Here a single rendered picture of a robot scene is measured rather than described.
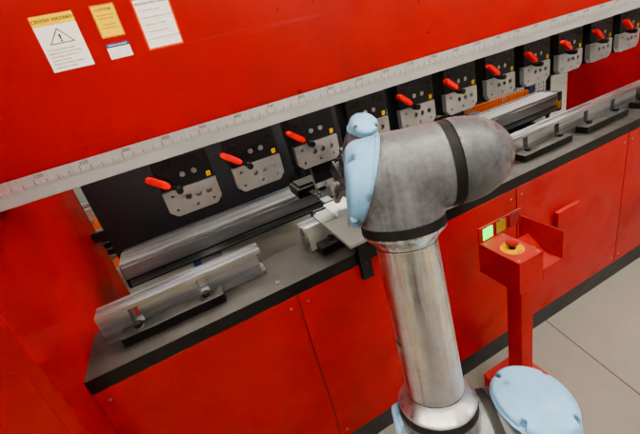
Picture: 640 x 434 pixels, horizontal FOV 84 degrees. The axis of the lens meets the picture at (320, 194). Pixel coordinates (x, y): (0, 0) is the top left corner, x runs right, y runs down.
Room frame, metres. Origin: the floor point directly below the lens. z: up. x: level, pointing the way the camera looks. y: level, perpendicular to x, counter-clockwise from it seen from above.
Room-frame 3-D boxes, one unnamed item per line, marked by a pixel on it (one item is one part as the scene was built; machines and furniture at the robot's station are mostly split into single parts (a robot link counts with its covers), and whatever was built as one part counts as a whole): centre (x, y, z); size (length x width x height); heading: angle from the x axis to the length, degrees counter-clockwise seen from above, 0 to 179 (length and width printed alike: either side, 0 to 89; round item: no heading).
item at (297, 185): (1.30, 0.02, 1.01); 0.26 x 0.12 x 0.05; 19
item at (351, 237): (1.01, -0.09, 1.00); 0.26 x 0.18 x 0.01; 19
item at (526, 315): (0.98, -0.61, 0.39); 0.06 x 0.06 x 0.54; 19
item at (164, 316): (0.89, 0.51, 0.89); 0.30 x 0.05 x 0.03; 109
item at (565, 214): (1.34, -1.06, 0.59); 0.15 x 0.02 x 0.07; 109
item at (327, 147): (1.14, -0.01, 1.26); 0.15 x 0.09 x 0.17; 109
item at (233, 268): (0.96, 0.48, 0.92); 0.50 x 0.06 x 0.10; 109
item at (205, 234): (1.57, -0.31, 0.93); 2.30 x 0.14 x 0.10; 109
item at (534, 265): (0.98, -0.61, 0.75); 0.20 x 0.16 x 0.18; 109
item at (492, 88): (1.40, -0.77, 1.26); 0.15 x 0.09 x 0.17; 109
